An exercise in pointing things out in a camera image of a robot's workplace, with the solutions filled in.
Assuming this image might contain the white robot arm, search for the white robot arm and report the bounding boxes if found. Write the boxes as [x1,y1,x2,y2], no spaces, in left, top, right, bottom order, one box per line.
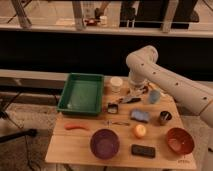
[126,45,213,128]

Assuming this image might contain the white plastic cup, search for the white plastic cup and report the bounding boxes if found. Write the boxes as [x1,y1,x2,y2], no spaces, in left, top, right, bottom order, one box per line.
[110,77,123,92]

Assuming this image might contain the light blue cup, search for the light blue cup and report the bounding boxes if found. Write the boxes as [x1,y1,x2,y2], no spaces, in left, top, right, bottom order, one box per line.
[148,90,161,104]

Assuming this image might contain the green plastic tray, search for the green plastic tray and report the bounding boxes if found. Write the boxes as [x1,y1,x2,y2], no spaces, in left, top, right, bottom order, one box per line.
[57,73,104,116]

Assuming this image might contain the dark red dried chilies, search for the dark red dried chilies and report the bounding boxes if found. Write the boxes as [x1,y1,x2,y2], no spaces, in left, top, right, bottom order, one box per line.
[129,86,149,96]

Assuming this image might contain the metal spoon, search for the metal spoon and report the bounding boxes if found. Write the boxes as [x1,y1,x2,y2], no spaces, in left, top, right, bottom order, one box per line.
[103,120,130,126]

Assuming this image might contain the blue sponge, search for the blue sponge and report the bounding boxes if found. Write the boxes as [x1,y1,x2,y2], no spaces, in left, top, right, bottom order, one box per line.
[130,109,150,123]

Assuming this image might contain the orange carrot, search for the orange carrot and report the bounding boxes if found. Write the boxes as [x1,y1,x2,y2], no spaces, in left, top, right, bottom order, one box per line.
[64,124,89,131]

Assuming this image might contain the purple bowl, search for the purple bowl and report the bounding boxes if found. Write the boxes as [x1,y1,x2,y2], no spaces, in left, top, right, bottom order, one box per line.
[90,129,120,160]

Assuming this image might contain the dark metal can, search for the dark metal can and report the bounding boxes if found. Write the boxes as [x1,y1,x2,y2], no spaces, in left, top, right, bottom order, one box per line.
[158,111,172,125]

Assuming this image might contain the black rectangular block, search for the black rectangular block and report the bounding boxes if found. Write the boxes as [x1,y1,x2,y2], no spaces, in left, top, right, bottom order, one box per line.
[131,144,155,158]

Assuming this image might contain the orange bowl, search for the orange bowl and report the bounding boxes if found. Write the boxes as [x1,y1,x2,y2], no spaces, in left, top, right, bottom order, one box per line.
[166,127,195,155]

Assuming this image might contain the black tripod stand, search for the black tripod stand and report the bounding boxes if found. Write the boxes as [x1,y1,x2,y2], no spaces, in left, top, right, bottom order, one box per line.
[0,93,38,143]

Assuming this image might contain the black handled tool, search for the black handled tool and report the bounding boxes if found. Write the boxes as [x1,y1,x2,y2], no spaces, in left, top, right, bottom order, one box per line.
[117,97,141,104]

